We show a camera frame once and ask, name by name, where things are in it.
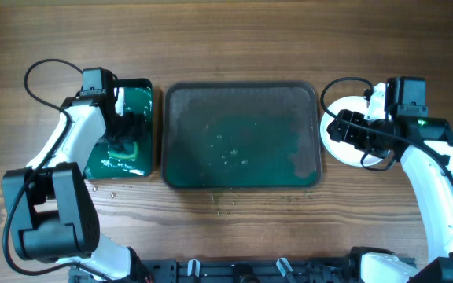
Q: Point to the small black water tray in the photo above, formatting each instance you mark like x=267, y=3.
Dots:
x=134, y=95

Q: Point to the green yellow sponge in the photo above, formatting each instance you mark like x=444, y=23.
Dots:
x=124, y=150

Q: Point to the large black serving tray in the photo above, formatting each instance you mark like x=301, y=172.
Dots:
x=241, y=135

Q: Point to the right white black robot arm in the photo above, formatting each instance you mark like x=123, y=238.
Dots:
x=424, y=149

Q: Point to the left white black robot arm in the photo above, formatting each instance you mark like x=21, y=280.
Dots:
x=50, y=215

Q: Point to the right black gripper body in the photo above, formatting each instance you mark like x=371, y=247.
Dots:
x=364, y=140

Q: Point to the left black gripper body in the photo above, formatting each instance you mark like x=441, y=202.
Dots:
x=124, y=128

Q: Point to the white plate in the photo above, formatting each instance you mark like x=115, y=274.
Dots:
x=342, y=151

